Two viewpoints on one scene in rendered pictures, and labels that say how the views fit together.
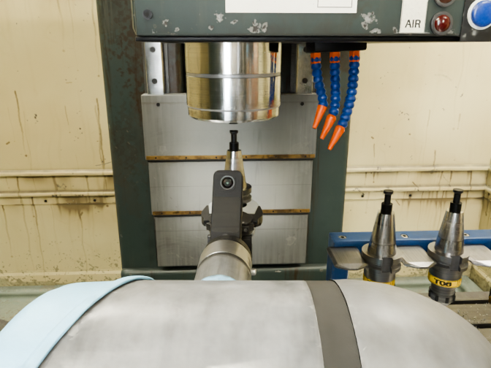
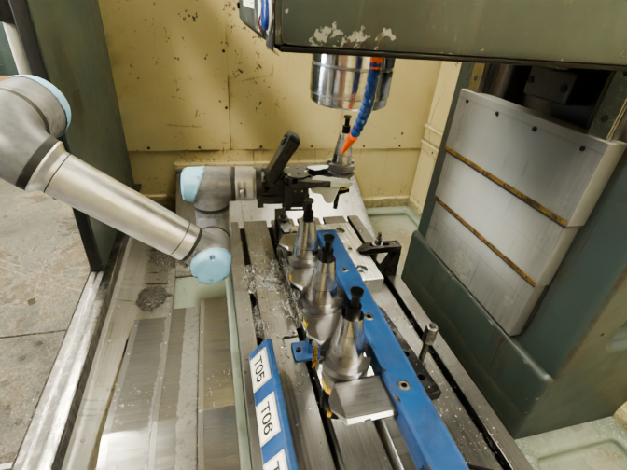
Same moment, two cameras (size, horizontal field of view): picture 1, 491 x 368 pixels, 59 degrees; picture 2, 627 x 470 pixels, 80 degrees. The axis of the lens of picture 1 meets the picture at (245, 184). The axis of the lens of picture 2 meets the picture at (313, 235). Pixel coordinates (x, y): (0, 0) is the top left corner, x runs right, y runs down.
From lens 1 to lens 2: 0.89 m
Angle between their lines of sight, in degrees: 69
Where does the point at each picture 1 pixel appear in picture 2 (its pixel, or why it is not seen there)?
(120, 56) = not seen: hidden behind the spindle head
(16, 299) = (411, 223)
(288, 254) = (499, 312)
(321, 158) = (592, 238)
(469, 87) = not seen: outside the picture
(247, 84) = (315, 70)
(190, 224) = (451, 223)
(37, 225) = not seen: hidden behind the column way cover
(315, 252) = (533, 339)
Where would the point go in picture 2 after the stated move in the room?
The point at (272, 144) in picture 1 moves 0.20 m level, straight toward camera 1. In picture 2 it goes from (532, 184) to (450, 183)
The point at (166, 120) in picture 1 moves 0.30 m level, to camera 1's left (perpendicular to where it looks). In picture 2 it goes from (466, 118) to (420, 94)
